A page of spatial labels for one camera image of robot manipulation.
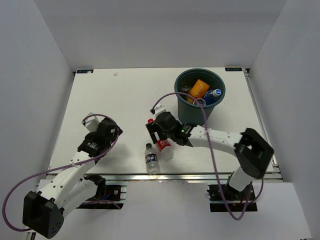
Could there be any dark green plastic bin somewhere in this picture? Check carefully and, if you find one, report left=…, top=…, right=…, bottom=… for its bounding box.
left=174, top=68, right=226, bottom=125

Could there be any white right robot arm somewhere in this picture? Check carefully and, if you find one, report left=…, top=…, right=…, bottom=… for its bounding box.
left=146, top=111, right=274, bottom=200

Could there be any aluminium table front rail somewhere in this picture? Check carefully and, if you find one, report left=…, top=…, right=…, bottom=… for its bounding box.
left=95, top=172, right=283, bottom=182

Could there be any orange juice bottle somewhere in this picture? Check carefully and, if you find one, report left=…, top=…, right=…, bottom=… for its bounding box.
left=188, top=79, right=210, bottom=99
left=187, top=97, right=194, bottom=104

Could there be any red label water bottle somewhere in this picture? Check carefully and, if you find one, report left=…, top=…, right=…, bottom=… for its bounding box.
left=146, top=118, right=174, bottom=161

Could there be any pepsi bottle black cap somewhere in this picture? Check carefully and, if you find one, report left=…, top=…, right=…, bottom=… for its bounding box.
left=144, top=143, right=160, bottom=175

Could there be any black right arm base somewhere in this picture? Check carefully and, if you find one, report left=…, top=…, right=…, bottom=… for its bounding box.
left=207, top=184, right=258, bottom=213

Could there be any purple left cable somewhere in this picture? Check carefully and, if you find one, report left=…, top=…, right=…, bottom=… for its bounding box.
left=1, top=113, right=120, bottom=232

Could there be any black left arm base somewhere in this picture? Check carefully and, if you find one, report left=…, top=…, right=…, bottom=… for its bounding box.
left=78, top=174, right=128, bottom=210

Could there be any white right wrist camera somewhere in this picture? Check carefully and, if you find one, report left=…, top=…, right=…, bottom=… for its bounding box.
left=150, top=103, right=167, bottom=120

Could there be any blue sticker left corner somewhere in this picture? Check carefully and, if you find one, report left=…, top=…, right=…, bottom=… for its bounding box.
left=76, top=69, right=94, bottom=74

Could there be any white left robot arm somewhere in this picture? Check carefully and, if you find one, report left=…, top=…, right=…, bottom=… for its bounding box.
left=22, top=115, right=123, bottom=239

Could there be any tall blue label water bottle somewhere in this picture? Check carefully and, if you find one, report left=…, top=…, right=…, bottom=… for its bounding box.
left=203, top=88, right=222, bottom=106

